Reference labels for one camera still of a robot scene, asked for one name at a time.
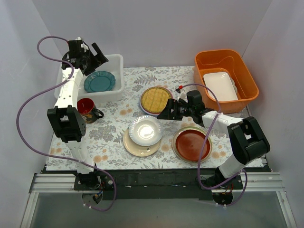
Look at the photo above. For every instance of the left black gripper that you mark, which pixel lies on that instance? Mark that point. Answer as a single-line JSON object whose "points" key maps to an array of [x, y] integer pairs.
{"points": [[92, 61]]}

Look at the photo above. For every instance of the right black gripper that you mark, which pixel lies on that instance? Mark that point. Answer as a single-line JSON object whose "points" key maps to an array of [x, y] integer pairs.
{"points": [[175, 109]]}

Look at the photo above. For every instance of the teal scalloped ceramic plate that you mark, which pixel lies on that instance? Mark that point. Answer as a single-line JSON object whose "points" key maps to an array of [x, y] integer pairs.
{"points": [[99, 81]]}

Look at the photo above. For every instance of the white fluted bowl plate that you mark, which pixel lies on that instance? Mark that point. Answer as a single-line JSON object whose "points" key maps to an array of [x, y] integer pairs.
{"points": [[145, 130]]}

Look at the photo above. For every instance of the cream and blue plate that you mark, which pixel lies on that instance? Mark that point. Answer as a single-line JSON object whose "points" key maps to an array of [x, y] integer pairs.
{"points": [[137, 150]]}

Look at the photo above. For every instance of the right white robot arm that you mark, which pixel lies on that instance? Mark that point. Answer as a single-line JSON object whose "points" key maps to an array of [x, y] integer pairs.
{"points": [[247, 139]]}

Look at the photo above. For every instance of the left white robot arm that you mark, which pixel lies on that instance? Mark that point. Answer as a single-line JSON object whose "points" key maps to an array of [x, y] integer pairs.
{"points": [[66, 121]]}

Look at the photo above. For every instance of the white plastic bin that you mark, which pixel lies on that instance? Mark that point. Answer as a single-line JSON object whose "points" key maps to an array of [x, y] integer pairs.
{"points": [[114, 71]]}

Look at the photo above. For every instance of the pink round plate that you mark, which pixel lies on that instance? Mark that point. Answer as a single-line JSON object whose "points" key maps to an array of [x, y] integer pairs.
{"points": [[147, 111]]}

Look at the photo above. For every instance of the red brown rimmed plate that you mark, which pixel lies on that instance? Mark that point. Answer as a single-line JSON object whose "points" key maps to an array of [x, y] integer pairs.
{"points": [[187, 143]]}

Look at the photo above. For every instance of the white rectangular dish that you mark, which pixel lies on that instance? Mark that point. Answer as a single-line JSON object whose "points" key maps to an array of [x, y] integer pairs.
{"points": [[221, 85]]}

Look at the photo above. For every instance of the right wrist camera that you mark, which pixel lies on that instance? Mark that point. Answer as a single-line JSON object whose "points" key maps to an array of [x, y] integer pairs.
{"points": [[182, 95]]}

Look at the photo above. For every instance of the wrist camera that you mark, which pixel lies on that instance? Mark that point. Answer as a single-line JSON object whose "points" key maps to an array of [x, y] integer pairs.
{"points": [[83, 44], [182, 95]]}

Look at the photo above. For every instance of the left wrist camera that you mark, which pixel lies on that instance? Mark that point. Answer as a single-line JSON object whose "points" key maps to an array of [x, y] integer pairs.
{"points": [[83, 44]]}

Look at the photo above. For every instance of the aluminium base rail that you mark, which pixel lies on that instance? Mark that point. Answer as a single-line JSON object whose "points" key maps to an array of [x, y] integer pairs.
{"points": [[157, 184]]}

